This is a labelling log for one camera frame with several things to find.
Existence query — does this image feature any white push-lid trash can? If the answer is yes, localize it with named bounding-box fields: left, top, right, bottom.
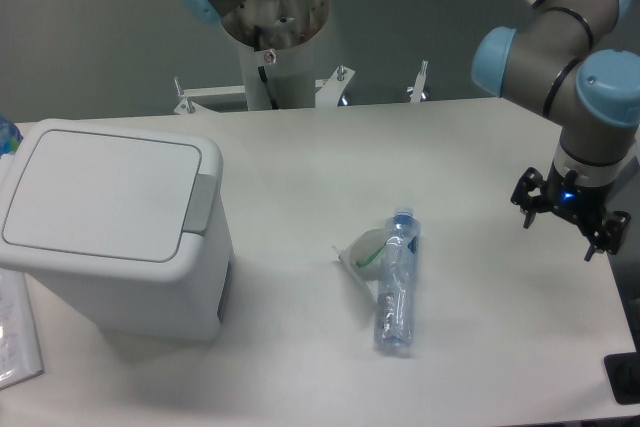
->
left=1, top=119, right=233, bottom=341

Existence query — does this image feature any black device at table edge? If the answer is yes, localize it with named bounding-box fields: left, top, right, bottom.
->
left=604, top=352, right=639, bottom=405

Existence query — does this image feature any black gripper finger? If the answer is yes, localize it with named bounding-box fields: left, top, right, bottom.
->
left=510, top=167, right=550, bottom=229
left=584, top=211, right=631, bottom=262

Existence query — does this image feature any white paper notepad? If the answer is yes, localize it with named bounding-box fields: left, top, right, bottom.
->
left=1, top=269, right=44, bottom=390

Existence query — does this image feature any blue bottle at left edge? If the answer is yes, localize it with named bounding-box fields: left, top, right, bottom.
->
left=0, top=115, right=23, bottom=156

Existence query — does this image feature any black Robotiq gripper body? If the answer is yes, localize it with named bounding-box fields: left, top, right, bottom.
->
left=543, top=166, right=613, bottom=237

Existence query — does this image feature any white base frame with bolts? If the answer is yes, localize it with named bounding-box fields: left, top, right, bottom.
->
left=173, top=60, right=430, bottom=115

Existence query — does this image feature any clear plastic water bottle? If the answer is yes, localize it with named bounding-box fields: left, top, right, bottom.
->
left=374, top=207, right=421, bottom=356

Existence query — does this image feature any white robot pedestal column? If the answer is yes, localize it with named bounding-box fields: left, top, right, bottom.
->
left=219, top=0, right=331, bottom=111

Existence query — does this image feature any crumpled clear plastic wrapper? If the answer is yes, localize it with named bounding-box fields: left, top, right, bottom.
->
left=332, top=228, right=388, bottom=305

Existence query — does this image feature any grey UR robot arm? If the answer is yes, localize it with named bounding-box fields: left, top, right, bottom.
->
left=181, top=0, right=639, bottom=254

